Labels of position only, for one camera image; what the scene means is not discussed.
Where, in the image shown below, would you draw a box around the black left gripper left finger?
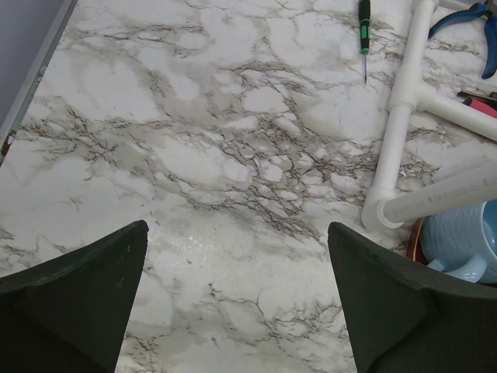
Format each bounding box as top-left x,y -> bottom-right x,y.
1,220 -> 148,372

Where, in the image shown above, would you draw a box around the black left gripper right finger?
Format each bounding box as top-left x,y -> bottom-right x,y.
328,222 -> 496,372

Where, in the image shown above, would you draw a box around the dark red round tray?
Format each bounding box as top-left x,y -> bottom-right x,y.
406,218 -> 428,265

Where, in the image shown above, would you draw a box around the light blue mug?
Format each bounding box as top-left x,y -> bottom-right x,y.
420,200 -> 496,284

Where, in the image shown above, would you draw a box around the white PVC pipe frame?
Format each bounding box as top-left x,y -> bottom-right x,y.
360,0 -> 497,230

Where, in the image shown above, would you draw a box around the green handled screwdriver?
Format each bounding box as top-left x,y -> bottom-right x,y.
358,0 -> 371,84

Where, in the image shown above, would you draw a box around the blue handled pliers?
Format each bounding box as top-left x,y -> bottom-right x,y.
428,1 -> 496,80

